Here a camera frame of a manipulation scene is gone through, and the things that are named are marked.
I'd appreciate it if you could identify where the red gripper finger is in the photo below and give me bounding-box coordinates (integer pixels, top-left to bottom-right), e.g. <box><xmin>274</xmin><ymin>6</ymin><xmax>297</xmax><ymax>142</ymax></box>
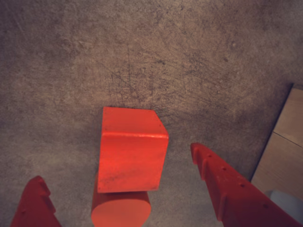
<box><xmin>9</xmin><ymin>175</ymin><xmax>62</xmax><ymax>227</ymax></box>
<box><xmin>190</xmin><ymin>142</ymin><xmax>303</xmax><ymax>227</ymax></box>

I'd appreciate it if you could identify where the red wooden cube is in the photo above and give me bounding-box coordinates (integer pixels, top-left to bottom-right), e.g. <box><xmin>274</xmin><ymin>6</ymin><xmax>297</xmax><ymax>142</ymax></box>
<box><xmin>97</xmin><ymin>106</ymin><xmax>170</xmax><ymax>194</ymax></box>

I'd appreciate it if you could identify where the wooden shape sorter box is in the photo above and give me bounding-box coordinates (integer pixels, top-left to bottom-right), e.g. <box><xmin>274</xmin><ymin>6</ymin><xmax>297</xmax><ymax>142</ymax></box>
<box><xmin>250</xmin><ymin>83</ymin><xmax>303</xmax><ymax>218</ymax></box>

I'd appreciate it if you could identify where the red rounded triangular block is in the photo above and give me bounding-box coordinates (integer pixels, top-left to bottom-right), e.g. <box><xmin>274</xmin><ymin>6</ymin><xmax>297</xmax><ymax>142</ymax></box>
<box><xmin>91</xmin><ymin>172</ymin><xmax>152</xmax><ymax>227</ymax></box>

